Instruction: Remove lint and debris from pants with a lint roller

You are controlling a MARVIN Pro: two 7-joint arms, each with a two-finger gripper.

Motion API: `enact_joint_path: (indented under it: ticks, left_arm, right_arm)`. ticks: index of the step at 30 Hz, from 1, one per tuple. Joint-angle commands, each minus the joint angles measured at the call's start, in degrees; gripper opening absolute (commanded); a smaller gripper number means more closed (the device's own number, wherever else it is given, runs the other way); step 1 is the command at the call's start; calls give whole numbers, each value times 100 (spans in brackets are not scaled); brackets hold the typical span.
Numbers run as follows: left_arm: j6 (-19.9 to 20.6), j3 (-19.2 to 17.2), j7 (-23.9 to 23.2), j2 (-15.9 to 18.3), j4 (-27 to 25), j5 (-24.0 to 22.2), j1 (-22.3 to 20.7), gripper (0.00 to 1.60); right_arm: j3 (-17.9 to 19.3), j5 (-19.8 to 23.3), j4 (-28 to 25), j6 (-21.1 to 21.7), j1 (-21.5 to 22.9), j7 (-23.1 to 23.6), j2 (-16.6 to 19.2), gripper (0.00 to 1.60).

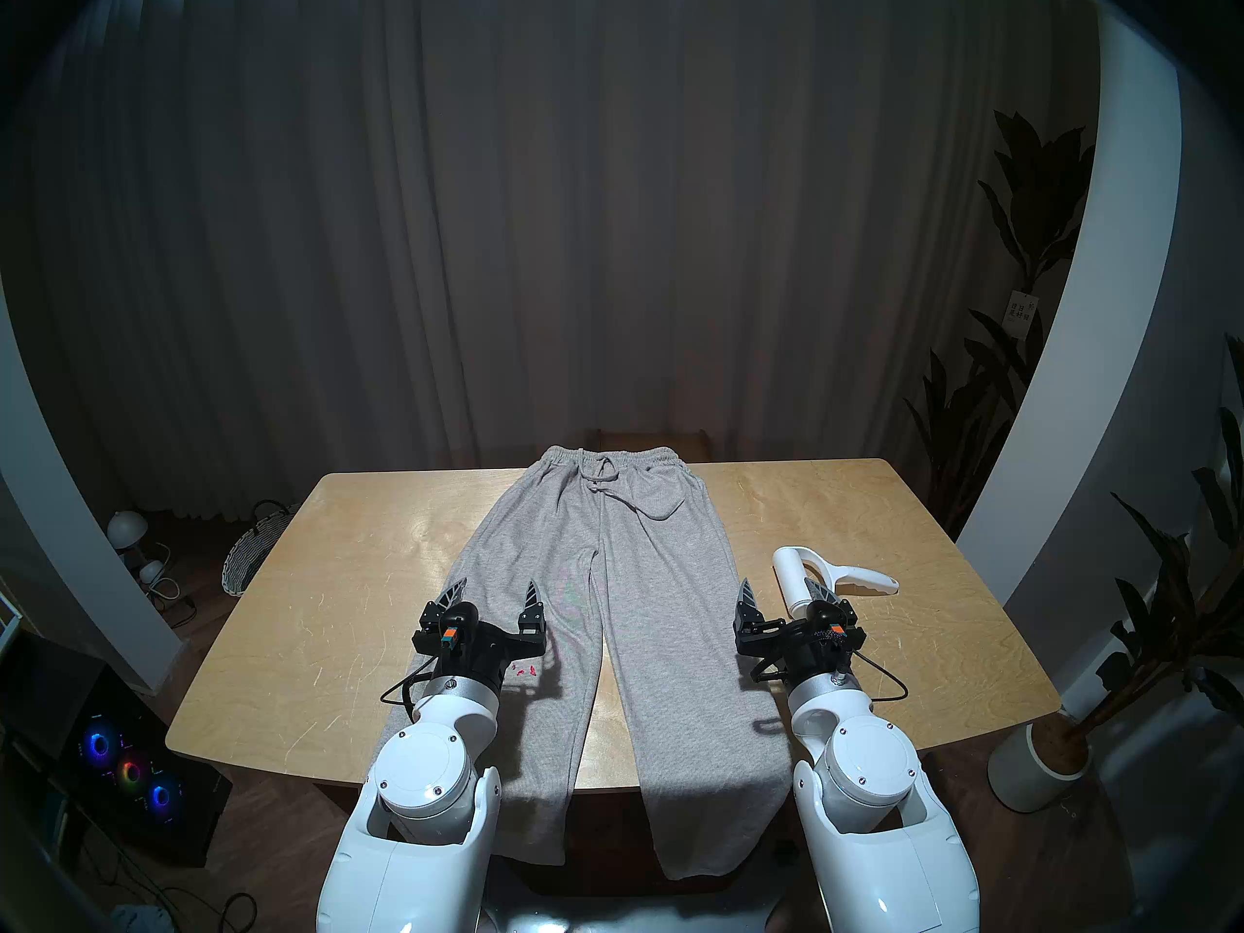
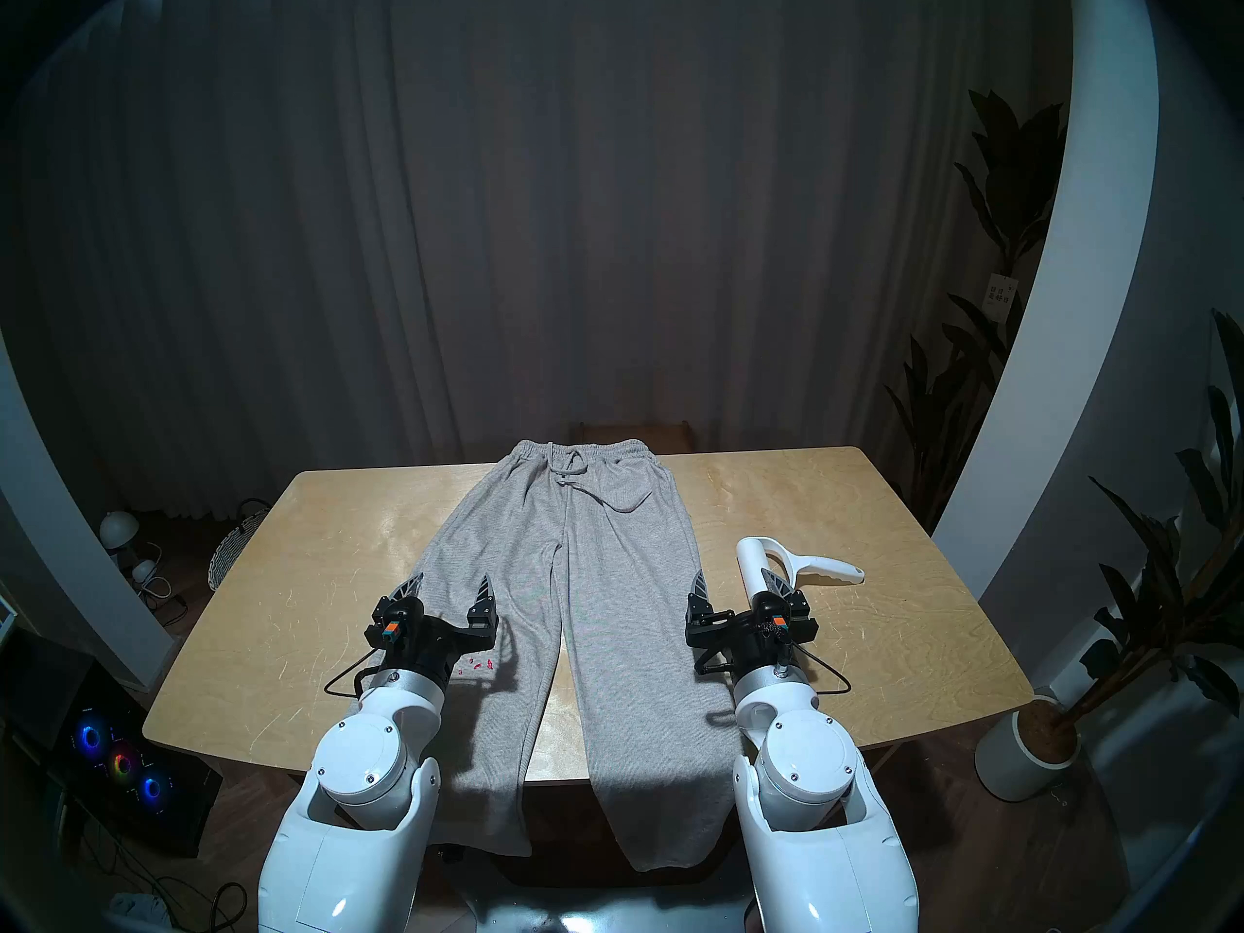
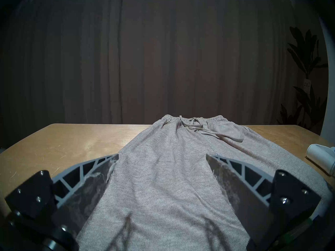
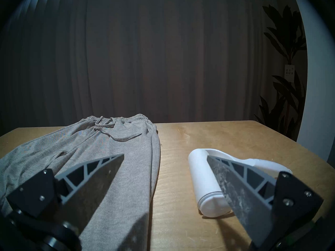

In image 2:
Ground black computer with rgb fans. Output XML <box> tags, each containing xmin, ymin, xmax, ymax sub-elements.
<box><xmin>0</xmin><ymin>630</ymin><xmax>225</xmax><ymax>856</ymax></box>

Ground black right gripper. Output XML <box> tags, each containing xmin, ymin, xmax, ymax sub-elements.
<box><xmin>685</xmin><ymin>569</ymin><xmax>817</xmax><ymax>677</ymax></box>

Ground grey drawstring sweatpants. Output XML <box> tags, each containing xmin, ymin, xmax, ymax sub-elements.
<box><xmin>413</xmin><ymin>439</ymin><xmax>742</xmax><ymax>872</ymax></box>

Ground striped woven basket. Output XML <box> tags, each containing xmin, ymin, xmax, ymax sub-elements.
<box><xmin>207</xmin><ymin>499</ymin><xmax>273</xmax><ymax>592</ymax></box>

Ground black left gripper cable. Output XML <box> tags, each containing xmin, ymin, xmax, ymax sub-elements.
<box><xmin>324</xmin><ymin>649</ymin><xmax>390</xmax><ymax>699</ymax></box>

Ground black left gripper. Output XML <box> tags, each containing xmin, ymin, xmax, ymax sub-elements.
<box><xmin>364</xmin><ymin>571</ymin><xmax>501</xmax><ymax>694</ymax></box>

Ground grey pleated curtain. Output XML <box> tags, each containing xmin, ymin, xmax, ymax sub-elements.
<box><xmin>19</xmin><ymin>0</ymin><xmax>1070</xmax><ymax>519</ymax></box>

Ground leafy plant in white pot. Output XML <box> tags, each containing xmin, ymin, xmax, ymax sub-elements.
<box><xmin>975</xmin><ymin>309</ymin><xmax>1244</xmax><ymax>804</ymax></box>

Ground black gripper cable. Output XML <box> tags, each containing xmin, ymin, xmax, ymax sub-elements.
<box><xmin>695</xmin><ymin>644</ymin><xmax>852</xmax><ymax>699</ymax></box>
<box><xmin>324</xmin><ymin>649</ymin><xmax>390</xmax><ymax>699</ymax></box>

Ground wide white arch pillar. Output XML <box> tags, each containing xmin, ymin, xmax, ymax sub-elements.
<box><xmin>933</xmin><ymin>0</ymin><xmax>1162</xmax><ymax>640</ymax></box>

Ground white lint roller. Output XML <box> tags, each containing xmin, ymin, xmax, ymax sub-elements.
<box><xmin>736</xmin><ymin>536</ymin><xmax>866</xmax><ymax>611</ymax></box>

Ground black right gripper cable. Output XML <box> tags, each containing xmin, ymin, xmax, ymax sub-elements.
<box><xmin>695</xmin><ymin>644</ymin><xmax>852</xmax><ymax>699</ymax></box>

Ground narrow white arch pillar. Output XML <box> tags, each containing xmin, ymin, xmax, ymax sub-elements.
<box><xmin>0</xmin><ymin>328</ymin><xmax>176</xmax><ymax>691</ymax></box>

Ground tall dark leafy plant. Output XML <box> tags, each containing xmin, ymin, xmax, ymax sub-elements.
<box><xmin>884</xmin><ymin>88</ymin><xmax>1068</xmax><ymax>532</ymax></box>

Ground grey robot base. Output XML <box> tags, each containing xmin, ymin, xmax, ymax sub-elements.
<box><xmin>457</xmin><ymin>844</ymin><xmax>759</xmax><ymax>933</ymax></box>

